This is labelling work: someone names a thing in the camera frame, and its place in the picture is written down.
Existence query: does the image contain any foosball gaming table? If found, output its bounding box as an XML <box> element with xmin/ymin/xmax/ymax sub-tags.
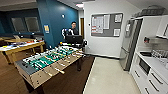
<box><xmin>14</xmin><ymin>45</ymin><xmax>86</xmax><ymax>94</ymax></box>

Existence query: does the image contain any black monitor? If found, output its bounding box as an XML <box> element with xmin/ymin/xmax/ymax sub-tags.
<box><xmin>65</xmin><ymin>34</ymin><xmax>84</xmax><ymax>46</ymax></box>

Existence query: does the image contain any man in dark shirt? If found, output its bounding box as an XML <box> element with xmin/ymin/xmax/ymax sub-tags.
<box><xmin>67</xmin><ymin>21</ymin><xmax>80</xmax><ymax>37</ymax></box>

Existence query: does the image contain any stainless steel refrigerator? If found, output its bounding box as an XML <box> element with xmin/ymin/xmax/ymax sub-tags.
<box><xmin>118</xmin><ymin>17</ymin><xmax>143</xmax><ymax>72</ymax></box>

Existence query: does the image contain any interior glass window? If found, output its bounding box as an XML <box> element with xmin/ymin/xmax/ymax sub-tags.
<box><xmin>11</xmin><ymin>17</ymin><xmax>26</xmax><ymax>33</ymax></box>
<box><xmin>25</xmin><ymin>16</ymin><xmax>41</xmax><ymax>33</ymax></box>

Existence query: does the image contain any black microwave oven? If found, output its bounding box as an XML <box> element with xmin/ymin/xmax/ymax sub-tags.
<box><xmin>137</xmin><ymin>59</ymin><xmax>152</xmax><ymax>76</ymax></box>

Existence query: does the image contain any white activity table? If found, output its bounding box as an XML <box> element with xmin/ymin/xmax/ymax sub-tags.
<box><xmin>0</xmin><ymin>39</ymin><xmax>46</xmax><ymax>65</ymax></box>

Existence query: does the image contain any wall whiteboard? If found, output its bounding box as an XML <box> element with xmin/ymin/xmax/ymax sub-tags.
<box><xmin>90</xmin><ymin>12</ymin><xmax>124</xmax><ymax>38</ymax></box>

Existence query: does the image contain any small yellow wall poster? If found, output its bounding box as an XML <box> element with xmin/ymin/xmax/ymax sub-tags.
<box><xmin>43</xmin><ymin>23</ymin><xmax>51</xmax><ymax>34</ymax></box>

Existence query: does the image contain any wire rack on refrigerator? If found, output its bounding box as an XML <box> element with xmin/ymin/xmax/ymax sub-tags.
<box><xmin>132</xmin><ymin>5</ymin><xmax>167</xmax><ymax>18</ymax></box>

